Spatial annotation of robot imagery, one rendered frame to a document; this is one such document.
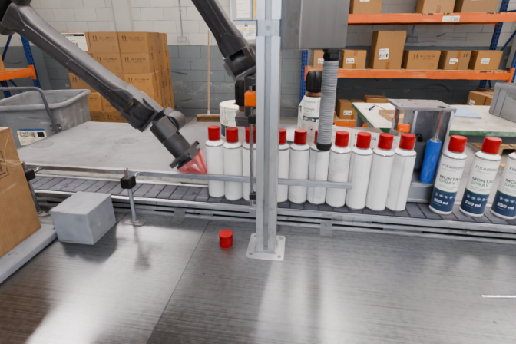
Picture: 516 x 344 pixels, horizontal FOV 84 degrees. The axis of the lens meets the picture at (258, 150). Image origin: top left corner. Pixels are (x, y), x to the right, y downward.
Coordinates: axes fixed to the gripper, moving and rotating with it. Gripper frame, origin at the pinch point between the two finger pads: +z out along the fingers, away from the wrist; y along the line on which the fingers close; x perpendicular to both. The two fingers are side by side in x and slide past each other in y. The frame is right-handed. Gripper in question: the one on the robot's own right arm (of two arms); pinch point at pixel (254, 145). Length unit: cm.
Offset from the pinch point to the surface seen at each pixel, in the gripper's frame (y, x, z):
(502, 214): -64, 9, 11
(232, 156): 4.6, 9.2, -0.2
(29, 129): 210, -131, 46
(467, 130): -114, -100, 21
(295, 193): -12.4, 8.6, 9.8
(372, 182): -31.9, 8.8, 4.9
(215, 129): 9.4, 7.1, -6.7
